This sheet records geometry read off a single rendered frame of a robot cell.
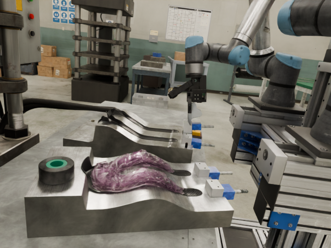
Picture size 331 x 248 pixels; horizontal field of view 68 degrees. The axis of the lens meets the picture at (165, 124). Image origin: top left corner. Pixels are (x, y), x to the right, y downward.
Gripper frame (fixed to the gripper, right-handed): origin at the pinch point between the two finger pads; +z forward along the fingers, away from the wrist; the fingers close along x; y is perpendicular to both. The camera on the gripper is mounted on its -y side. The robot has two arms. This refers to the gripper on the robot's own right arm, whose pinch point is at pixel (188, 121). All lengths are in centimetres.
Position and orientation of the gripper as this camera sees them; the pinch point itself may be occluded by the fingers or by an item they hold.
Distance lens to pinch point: 107.3
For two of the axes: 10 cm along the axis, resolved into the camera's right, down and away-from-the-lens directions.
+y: 10.0, 0.0, -0.9
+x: 0.9, -1.6, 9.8
